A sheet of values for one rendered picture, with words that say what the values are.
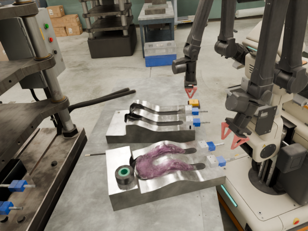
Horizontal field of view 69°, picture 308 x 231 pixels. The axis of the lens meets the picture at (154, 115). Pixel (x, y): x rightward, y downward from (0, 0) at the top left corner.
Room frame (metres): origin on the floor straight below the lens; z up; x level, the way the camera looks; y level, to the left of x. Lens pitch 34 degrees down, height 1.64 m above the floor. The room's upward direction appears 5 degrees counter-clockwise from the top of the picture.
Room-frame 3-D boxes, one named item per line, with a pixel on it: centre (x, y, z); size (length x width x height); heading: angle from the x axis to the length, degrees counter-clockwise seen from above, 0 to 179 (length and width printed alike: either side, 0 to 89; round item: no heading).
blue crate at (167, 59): (4.28, -0.24, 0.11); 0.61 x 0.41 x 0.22; 86
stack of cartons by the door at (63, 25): (7.39, 2.42, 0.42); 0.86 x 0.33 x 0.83; 86
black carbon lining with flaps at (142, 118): (1.08, 0.01, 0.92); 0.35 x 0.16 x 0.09; 83
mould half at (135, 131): (1.10, 0.02, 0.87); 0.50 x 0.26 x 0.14; 83
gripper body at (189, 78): (1.11, -0.22, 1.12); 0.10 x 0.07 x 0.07; 173
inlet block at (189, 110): (1.11, -0.26, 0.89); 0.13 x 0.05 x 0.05; 83
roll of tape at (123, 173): (0.64, 0.14, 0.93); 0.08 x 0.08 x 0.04
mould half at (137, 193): (0.73, -0.02, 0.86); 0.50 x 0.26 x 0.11; 100
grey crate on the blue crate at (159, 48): (4.28, -0.24, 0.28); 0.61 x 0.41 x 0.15; 86
